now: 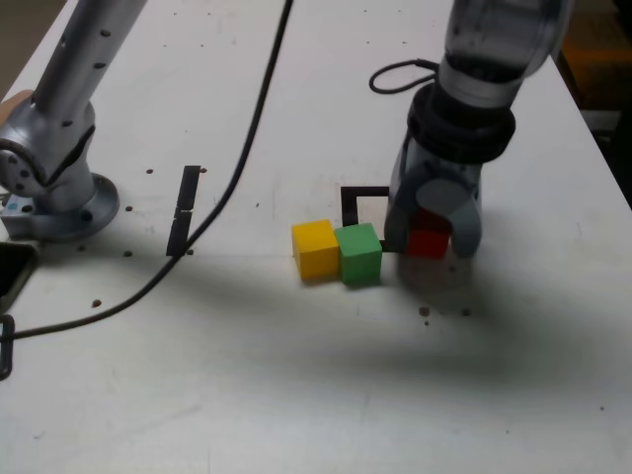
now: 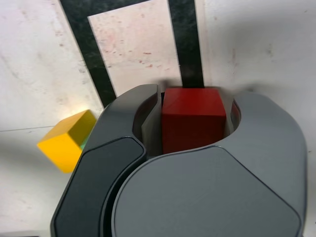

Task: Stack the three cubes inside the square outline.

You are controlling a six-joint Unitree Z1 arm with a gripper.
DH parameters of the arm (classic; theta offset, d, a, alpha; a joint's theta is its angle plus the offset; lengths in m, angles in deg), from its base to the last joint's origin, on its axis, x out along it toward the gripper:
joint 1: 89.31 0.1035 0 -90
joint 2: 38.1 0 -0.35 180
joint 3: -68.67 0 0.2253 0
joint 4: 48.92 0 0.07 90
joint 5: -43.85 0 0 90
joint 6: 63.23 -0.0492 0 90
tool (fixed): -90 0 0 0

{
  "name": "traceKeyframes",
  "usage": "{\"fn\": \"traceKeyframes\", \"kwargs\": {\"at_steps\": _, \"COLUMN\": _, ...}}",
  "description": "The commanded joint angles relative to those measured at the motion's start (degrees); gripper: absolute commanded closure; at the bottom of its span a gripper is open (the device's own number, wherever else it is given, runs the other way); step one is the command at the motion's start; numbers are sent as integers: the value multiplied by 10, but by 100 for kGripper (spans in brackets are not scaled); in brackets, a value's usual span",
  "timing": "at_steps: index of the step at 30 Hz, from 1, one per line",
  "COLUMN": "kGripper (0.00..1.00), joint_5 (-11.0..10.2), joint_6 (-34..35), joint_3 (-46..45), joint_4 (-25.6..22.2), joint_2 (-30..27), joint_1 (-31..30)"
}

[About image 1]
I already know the red cube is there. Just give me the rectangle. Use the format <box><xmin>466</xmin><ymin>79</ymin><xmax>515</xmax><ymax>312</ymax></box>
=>
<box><xmin>405</xmin><ymin>206</ymin><xmax>452</xmax><ymax>260</ymax></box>

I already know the dark flat device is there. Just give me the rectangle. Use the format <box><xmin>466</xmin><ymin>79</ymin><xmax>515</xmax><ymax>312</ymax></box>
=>
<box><xmin>0</xmin><ymin>241</ymin><xmax>40</xmax><ymax>303</ymax></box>

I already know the yellow brown box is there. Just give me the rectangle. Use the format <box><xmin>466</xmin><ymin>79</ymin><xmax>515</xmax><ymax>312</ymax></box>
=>
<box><xmin>557</xmin><ymin>0</ymin><xmax>632</xmax><ymax>113</ymax></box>

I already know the green cube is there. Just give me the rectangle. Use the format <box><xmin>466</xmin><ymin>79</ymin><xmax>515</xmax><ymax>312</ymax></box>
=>
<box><xmin>334</xmin><ymin>222</ymin><xmax>383</xmax><ymax>287</ymax></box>

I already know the black clamp frame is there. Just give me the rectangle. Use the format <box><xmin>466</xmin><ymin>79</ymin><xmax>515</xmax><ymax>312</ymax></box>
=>
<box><xmin>0</xmin><ymin>314</ymin><xmax>17</xmax><ymax>381</ymax></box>

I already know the black tape square outline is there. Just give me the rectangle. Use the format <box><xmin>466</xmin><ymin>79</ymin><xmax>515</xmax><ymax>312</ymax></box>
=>
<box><xmin>340</xmin><ymin>185</ymin><xmax>396</xmax><ymax>254</ymax></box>

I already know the black tape strip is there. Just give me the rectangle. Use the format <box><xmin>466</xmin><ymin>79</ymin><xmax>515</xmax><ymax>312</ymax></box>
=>
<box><xmin>166</xmin><ymin>165</ymin><xmax>202</xmax><ymax>257</ymax></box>

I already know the yellow cube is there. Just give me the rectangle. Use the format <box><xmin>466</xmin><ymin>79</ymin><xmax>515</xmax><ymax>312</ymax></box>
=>
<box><xmin>291</xmin><ymin>218</ymin><xmax>343</xmax><ymax>283</ymax></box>

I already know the long black cable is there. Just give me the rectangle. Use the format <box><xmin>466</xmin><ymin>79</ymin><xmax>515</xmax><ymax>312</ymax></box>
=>
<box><xmin>9</xmin><ymin>0</ymin><xmax>295</xmax><ymax>342</ymax></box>

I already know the black cable loop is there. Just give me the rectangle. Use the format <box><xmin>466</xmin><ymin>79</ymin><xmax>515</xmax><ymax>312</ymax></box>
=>
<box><xmin>368</xmin><ymin>58</ymin><xmax>443</xmax><ymax>97</ymax></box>

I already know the grey box with blue label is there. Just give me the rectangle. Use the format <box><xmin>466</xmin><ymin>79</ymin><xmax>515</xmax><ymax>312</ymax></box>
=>
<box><xmin>0</xmin><ymin>194</ymin><xmax>37</xmax><ymax>235</ymax></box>

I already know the white post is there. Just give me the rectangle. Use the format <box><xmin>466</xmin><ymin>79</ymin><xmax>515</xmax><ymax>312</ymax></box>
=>
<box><xmin>540</xmin><ymin>0</ymin><xmax>570</xmax><ymax>53</ymax></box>

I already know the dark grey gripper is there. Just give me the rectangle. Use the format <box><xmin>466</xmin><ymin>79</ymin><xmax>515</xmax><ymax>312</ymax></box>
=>
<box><xmin>383</xmin><ymin>133</ymin><xmax>485</xmax><ymax>258</ymax></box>

